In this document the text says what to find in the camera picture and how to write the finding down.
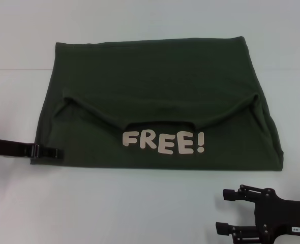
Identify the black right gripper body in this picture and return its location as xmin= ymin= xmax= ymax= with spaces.
xmin=253 ymin=187 xmax=300 ymax=244

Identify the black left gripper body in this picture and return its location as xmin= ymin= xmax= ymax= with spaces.
xmin=0 ymin=138 xmax=35 ymax=160

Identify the dark green t-shirt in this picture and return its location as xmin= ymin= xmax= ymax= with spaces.
xmin=30 ymin=36 xmax=285 ymax=173

